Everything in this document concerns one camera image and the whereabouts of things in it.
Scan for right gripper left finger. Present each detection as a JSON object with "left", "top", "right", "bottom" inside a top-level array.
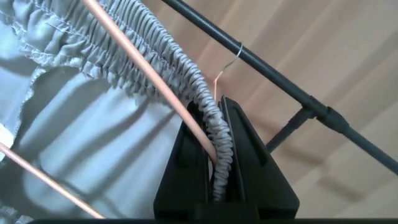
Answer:
[{"left": 154, "top": 101, "right": 216, "bottom": 218}]

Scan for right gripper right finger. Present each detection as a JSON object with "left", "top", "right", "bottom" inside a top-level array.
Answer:
[{"left": 217, "top": 95, "right": 300, "bottom": 218}]

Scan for pale grey shorts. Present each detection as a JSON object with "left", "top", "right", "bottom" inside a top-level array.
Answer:
[{"left": 0, "top": 0, "right": 234, "bottom": 224}]

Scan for black clothes rack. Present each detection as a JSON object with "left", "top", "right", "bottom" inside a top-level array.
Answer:
[{"left": 161, "top": 0, "right": 398, "bottom": 175}]

